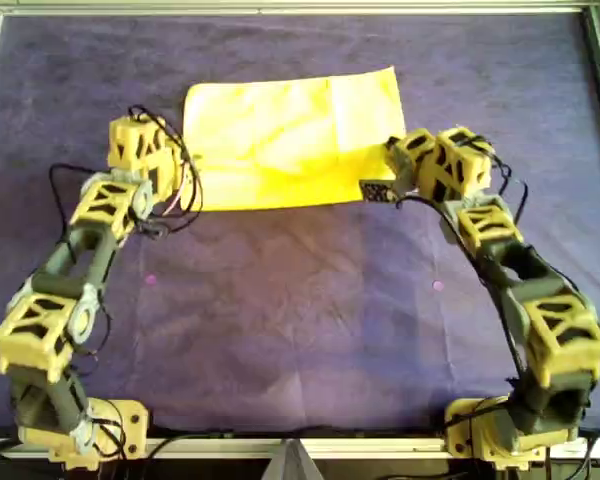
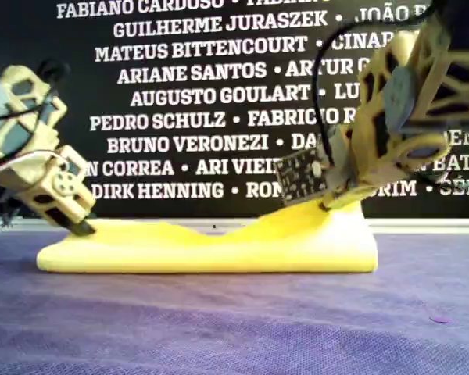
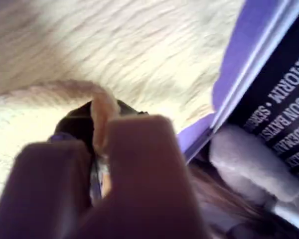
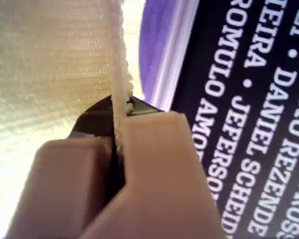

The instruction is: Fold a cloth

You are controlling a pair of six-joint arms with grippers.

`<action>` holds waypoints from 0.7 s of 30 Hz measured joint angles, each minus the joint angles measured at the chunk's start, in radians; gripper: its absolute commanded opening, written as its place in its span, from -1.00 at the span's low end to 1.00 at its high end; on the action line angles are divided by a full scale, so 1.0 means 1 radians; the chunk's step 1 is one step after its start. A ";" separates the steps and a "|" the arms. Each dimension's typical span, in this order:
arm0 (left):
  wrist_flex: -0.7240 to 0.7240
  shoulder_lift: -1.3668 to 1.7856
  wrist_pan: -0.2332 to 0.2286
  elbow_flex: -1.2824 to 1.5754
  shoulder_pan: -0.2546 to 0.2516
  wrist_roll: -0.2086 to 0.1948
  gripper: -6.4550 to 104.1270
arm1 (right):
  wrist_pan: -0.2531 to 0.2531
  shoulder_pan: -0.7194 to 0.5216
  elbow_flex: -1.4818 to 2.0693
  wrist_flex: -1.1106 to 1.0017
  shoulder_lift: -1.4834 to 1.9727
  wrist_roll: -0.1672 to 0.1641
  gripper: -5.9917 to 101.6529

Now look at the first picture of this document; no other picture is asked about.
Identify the yellow lattice left gripper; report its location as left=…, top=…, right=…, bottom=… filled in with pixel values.
left=105, top=114, right=187, bottom=202

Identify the yellow lattice right gripper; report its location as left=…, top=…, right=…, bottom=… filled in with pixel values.
left=383, top=127, right=495, bottom=202

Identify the yellow microfibre cloth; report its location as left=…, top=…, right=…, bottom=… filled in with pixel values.
left=182, top=64, right=407, bottom=212

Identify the purple table cover sheet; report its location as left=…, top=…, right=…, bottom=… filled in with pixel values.
left=0, top=13, right=600, bottom=441

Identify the right wrist camera circuit board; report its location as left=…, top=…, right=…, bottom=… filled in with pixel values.
left=358, top=178, right=399, bottom=204

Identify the black right wrist cable bundle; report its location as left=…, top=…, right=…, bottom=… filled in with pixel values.
left=472, top=132, right=529, bottom=236

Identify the yellow right arm base mount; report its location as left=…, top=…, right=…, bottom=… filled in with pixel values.
left=442, top=397, right=549, bottom=471

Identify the yellow left arm base mount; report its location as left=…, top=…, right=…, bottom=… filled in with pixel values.
left=47, top=398, right=151, bottom=472

